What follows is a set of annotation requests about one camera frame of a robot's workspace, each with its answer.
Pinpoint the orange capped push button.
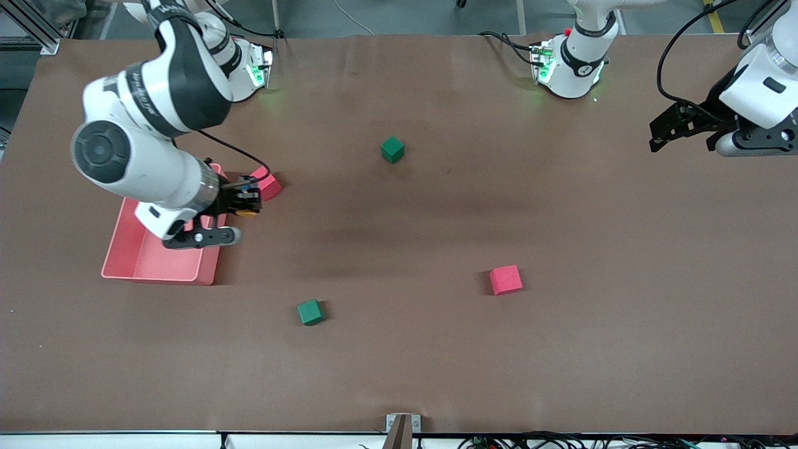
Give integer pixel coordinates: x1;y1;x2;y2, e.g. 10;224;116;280
237;176;259;218

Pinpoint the red foam cube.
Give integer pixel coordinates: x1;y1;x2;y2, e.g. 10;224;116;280
489;264;524;296
249;165;283;201

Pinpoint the pink plastic bin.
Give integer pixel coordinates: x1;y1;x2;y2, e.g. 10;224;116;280
101;163;233;286

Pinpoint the table cover sheet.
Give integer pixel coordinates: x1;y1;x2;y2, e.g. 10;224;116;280
0;34;798;435

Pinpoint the black arm base cable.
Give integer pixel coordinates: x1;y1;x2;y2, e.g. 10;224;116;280
479;31;543;66
231;22;278;39

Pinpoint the white floor cable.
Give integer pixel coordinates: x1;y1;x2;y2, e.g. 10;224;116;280
334;0;375;36

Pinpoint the aluminium frame profile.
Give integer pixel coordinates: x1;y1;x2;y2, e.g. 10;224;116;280
0;0;60;56

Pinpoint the metal mounting bracket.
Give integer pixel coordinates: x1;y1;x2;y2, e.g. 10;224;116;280
386;413;421;449

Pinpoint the brown vertical post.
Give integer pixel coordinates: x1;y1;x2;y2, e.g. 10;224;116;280
382;415;413;449

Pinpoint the tangled black cable bundle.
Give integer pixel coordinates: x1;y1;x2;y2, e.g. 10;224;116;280
458;430;798;449

